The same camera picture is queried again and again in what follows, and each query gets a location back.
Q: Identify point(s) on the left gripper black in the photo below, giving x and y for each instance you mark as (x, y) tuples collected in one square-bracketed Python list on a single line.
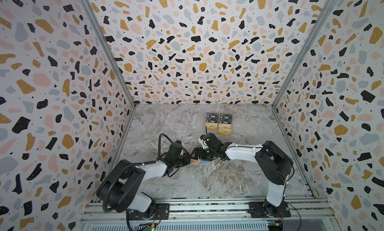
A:
[(187, 157)]

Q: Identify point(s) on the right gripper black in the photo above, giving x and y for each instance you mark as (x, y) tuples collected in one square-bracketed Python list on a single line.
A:
[(204, 152)]

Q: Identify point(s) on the tan leather card holder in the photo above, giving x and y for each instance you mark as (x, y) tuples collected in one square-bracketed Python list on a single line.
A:
[(201, 161)]

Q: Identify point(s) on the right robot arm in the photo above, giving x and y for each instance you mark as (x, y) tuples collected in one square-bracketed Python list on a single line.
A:
[(276, 165)]

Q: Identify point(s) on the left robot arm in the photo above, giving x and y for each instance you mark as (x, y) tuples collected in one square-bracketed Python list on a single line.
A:
[(119, 190)]

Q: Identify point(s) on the gold VIP card left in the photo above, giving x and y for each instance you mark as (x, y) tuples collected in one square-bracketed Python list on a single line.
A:
[(211, 126)]

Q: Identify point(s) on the gold vip card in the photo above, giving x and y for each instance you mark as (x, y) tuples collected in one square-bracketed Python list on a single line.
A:
[(225, 130), (211, 126)]

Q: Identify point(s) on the gold VIP card right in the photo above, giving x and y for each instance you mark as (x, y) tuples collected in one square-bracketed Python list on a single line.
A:
[(225, 130)]

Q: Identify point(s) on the clear acrylic card display stand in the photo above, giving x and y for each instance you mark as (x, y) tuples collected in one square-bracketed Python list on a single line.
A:
[(218, 123)]

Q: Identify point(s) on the black VIP card left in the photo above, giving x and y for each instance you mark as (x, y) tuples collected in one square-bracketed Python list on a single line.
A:
[(212, 118)]

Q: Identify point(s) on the black vip card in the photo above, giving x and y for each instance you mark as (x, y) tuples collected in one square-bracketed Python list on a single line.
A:
[(225, 119), (212, 118)]

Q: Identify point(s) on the black VIP card right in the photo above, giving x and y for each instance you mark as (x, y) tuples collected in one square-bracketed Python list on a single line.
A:
[(225, 119)]

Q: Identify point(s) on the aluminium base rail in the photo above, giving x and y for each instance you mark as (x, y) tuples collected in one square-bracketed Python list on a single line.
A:
[(217, 214)]

